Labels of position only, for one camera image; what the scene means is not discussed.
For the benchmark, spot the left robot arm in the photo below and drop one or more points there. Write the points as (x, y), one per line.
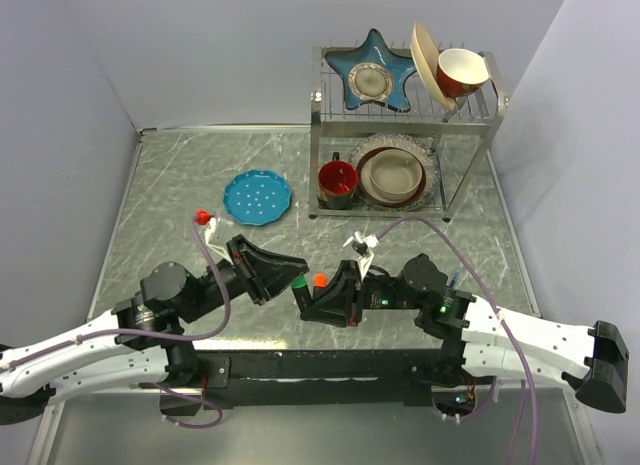
(147, 339)

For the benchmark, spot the red and white bowl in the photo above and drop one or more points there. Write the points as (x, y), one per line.
(460, 72)

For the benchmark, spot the blue pen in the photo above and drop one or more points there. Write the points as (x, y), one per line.
(454, 279)

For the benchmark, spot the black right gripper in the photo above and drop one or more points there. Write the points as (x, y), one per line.
(347, 291)

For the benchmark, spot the blue star-shaped dish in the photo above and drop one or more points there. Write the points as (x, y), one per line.
(373, 74)

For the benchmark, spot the blue polka dot plate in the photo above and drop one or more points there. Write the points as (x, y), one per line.
(257, 197)

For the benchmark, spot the patterned glass plate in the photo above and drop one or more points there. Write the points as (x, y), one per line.
(397, 172)

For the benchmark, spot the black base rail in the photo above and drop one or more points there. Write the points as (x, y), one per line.
(316, 377)

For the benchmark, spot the stainless steel dish rack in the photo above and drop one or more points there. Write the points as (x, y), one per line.
(458, 139)

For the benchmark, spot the cream plate on rack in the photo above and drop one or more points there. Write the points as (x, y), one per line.
(425, 55)

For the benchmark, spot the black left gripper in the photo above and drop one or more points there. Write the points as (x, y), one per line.
(264, 273)

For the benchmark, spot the black green-tipped highlighter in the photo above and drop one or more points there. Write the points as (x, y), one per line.
(304, 302)

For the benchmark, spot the dark red plate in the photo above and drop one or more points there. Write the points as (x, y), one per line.
(417, 195)

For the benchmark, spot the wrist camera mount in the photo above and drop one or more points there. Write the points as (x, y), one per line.
(363, 246)
(216, 231)

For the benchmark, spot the dark floral red mug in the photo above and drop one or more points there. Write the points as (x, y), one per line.
(338, 181)

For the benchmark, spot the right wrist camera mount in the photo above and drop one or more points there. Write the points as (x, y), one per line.
(363, 246)

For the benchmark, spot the black orange-tipped highlighter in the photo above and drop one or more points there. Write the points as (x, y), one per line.
(317, 292)

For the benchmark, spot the beige bowl on lower shelf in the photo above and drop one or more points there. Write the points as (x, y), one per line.
(391, 177)

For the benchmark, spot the green highlighter cap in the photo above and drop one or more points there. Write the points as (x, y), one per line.
(300, 283)

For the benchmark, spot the orange highlighter cap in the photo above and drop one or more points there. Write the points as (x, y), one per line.
(320, 280)

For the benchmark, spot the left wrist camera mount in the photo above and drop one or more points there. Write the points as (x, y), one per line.
(216, 231)

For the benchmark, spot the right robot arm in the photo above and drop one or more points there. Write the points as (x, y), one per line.
(478, 340)

